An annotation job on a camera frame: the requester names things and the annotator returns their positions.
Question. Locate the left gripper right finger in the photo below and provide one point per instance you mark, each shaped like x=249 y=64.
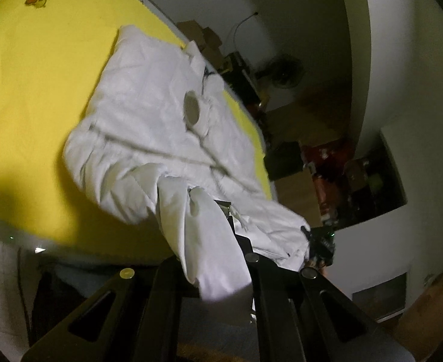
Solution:
x=302 y=316

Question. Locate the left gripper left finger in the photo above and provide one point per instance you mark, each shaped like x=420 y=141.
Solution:
x=135 y=316

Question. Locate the white puffer jacket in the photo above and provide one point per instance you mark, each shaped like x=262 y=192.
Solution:
x=159 y=141

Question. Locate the brown cardboard box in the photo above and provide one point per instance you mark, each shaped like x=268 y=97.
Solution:
x=297 y=192

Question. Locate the black standing fan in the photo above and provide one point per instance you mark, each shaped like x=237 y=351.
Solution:
x=286 y=71

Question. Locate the black yellow box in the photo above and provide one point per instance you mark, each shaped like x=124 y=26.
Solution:
x=236 y=73

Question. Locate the yellow table cloth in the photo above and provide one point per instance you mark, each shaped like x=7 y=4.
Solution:
x=52 y=53

